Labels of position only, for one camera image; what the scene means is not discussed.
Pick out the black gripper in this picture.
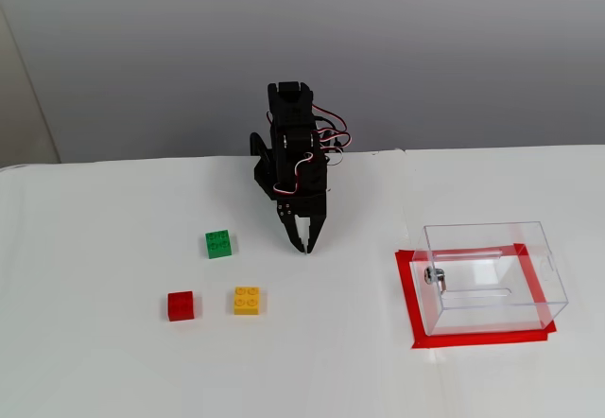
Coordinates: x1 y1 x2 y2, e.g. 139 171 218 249
271 151 331 254

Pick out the green lego brick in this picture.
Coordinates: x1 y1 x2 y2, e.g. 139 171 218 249
204 230 233 260

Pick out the yellow lego brick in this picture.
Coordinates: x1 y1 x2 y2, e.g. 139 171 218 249
233 286 263 316

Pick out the silver metal box lock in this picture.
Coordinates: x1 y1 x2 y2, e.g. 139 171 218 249
423 266 451 294

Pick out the red lego brick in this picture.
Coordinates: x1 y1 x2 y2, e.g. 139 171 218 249
167 290 196 322

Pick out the transparent plastic box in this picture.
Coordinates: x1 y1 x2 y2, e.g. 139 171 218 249
409 220 570 339

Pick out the black table clamp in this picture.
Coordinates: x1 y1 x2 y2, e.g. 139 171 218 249
250 131 273 165

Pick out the red tape square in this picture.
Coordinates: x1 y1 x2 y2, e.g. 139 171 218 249
394 243 558 351

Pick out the red white servo cable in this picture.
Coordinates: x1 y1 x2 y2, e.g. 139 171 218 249
275 151 316 198
311 104 352 166

